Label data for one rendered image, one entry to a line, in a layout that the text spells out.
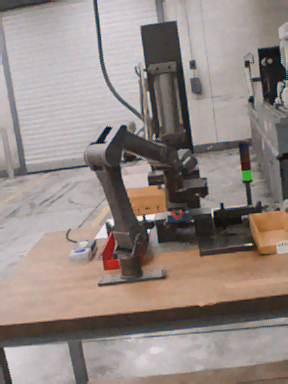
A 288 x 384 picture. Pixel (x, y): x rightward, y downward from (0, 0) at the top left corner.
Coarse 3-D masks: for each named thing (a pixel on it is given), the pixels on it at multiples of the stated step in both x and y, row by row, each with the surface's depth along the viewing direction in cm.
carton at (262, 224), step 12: (252, 216) 199; (264, 216) 199; (276, 216) 199; (252, 228) 193; (264, 228) 200; (276, 228) 200; (264, 240) 190; (276, 240) 188; (264, 252) 177; (276, 252) 177
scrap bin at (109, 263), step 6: (108, 240) 198; (114, 240) 208; (108, 246) 196; (114, 246) 208; (102, 252) 184; (108, 252) 194; (144, 252) 195; (102, 258) 184; (108, 258) 193; (108, 264) 184; (114, 264) 184
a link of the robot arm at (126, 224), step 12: (96, 144) 162; (96, 156) 159; (96, 168) 163; (108, 168) 159; (120, 168) 162; (108, 180) 161; (120, 180) 164; (108, 192) 163; (120, 192) 164; (108, 204) 167; (120, 204) 164; (120, 216) 166; (132, 216) 168; (120, 228) 168; (132, 228) 167; (144, 228) 171; (120, 240) 170; (132, 240) 168
